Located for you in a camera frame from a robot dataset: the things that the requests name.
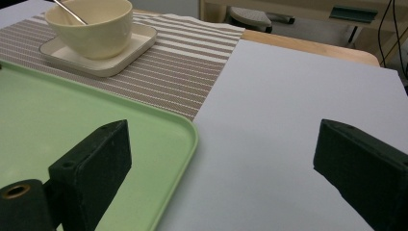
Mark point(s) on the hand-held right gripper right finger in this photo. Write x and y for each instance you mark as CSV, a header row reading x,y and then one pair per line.
x,y
369,170

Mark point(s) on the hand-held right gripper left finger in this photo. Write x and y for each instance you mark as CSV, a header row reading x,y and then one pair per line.
x,y
93,173

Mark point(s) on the green plastic tray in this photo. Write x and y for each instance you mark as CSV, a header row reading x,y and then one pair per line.
x,y
48,122

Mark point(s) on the cream ceramic bowl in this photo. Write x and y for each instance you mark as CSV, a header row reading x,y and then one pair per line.
x,y
96,35

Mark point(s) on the metal spoon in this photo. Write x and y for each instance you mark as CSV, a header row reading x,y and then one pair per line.
x,y
72,12

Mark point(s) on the cream square plate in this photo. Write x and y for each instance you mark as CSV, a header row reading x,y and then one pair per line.
x,y
128,51

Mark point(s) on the wooden table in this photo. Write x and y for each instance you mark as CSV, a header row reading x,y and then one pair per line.
x,y
320,48

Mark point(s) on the striped brown placemat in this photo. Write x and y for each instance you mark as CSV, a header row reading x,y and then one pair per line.
x,y
179,70

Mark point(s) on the light wooden desk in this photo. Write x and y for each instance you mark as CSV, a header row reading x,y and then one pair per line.
x,y
304,9

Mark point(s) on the foot pedal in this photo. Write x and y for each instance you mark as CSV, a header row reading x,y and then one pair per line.
x,y
250,17

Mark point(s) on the grey green desk bracket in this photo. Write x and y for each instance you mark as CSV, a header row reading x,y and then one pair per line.
x,y
352,14

